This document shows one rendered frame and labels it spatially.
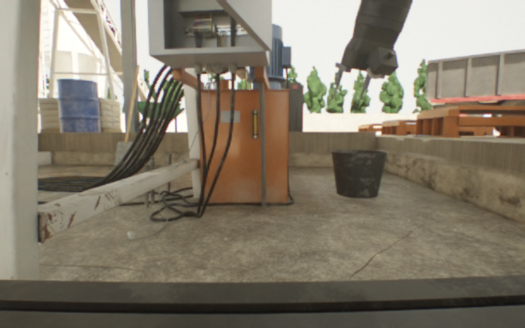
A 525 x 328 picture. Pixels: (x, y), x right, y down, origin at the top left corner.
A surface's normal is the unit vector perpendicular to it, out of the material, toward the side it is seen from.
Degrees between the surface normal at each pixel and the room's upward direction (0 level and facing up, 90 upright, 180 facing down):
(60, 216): 90
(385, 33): 122
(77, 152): 90
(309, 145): 90
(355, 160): 99
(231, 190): 90
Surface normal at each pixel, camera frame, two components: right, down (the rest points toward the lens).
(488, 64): -0.61, 0.09
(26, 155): 1.00, -0.04
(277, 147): 0.00, 0.11
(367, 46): 0.13, 0.45
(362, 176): -0.15, 0.26
